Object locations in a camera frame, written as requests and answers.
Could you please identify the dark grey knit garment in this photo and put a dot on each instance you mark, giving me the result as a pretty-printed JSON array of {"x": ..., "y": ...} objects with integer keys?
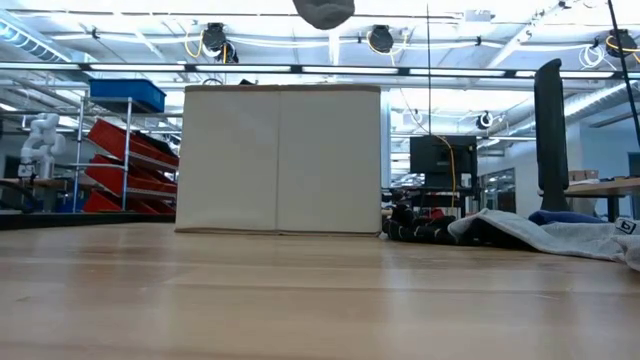
[{"x": 324, "y": 14}]

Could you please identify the black equipment cart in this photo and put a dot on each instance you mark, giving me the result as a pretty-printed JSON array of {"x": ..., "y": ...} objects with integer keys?
[{"x": 435, "y": 191}]

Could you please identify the black striped sock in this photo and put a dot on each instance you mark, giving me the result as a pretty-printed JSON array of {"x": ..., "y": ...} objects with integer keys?
[{"x": 425, "y": 234}]

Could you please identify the grey knit sweater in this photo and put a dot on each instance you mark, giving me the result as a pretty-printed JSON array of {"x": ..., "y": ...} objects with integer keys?
[{"x": 550, "y": 237}]

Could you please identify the wooden workbench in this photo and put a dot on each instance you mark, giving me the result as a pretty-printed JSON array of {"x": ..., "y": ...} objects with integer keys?
[{"x": 50, "y": 183}]

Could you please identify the blue plastic bin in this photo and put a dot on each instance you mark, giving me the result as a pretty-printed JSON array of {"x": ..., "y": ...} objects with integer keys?
[{"x": 125, "y": 95}]

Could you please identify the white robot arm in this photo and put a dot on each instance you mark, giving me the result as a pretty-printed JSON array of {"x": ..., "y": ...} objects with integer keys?
[{"x": 42, "y": 140}]

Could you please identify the cardboard box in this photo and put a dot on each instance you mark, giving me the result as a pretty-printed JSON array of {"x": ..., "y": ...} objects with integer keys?
[{"x": 582, "y": 175}]

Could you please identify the red plastic bin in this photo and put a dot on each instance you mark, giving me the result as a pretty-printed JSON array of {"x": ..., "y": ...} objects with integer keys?
[
  {"x": 97, "y": 204},
  {"x": 107, "y": 175},
  {"x": 115, "y": 137}
]

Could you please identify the wooden desk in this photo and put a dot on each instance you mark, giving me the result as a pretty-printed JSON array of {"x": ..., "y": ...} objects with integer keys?
[{"x": 605, "y": 188}]

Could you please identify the overhead frame rail with lights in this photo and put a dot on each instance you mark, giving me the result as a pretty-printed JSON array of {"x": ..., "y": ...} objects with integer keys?
[{"x": 250, "y": 68}]

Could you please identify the beige fabric storage bin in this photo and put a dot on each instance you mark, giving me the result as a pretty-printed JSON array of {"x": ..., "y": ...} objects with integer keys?
[{"x": 280, "y": 160}]

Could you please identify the black computer monitor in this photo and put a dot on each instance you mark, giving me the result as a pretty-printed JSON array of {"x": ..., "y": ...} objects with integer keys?
[{"x": 435, "y": 155}]

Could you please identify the silver metal shelf rack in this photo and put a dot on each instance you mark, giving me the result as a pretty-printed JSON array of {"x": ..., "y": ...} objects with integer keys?
[{"x": 128, "y": 130}]

